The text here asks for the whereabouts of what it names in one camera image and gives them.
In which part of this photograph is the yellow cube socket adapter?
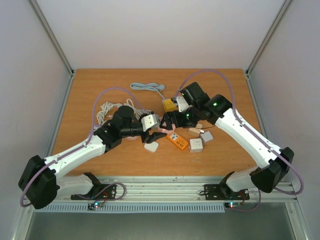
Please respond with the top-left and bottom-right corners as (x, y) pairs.
(162, 98), (178, 113)

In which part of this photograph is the tan cube adapter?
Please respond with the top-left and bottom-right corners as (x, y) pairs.
(188, 123), (204, 138)

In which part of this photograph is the blue power strip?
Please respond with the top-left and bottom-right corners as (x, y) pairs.
(129, 82), (166, 100)

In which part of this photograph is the pink cube adapter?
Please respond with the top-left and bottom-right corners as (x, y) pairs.
(157, 124), (176, 134)

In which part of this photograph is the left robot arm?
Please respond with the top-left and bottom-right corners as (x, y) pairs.
(18, 106), (166, 209)

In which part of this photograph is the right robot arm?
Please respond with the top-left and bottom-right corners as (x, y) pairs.
(160, 82), (294, 199)

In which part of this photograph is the white flat plug adapter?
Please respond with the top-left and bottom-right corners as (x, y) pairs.
(144, 141), (159, 153)

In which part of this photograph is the pink round power strip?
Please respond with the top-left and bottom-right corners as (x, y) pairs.
(125, 136), (139, 141)

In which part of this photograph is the orange power strip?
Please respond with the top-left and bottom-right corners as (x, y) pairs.
(166, 132), (188, 150)

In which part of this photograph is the grey cube adapter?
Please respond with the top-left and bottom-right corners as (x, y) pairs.
(199, 131), (214, 145)

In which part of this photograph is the white cube socket adapter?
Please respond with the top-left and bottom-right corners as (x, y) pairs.
(189, 138), (203, 153)

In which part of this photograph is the white orange-strip cord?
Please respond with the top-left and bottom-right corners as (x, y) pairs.
(122, 98), (154, 118)

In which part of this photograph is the white braided cable bundle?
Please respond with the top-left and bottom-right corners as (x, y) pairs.
(96, 101), (125, 126)

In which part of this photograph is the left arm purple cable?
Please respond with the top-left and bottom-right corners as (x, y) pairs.
(19, 87), (145, 208)

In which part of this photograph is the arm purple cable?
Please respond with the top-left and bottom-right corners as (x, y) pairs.
(19, 87), (145, 208)
(173, 69), (305, 213)

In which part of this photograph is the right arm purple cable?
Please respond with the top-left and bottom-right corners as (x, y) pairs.
(173, 69), (305, 213)

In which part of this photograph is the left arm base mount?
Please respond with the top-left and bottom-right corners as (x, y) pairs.
(70, 184), (117, 201)

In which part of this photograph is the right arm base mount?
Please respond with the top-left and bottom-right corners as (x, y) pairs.
(199, 184), (250, 201)

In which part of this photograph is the blue cable tray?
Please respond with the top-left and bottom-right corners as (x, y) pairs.
(35, 202), (225, 214)

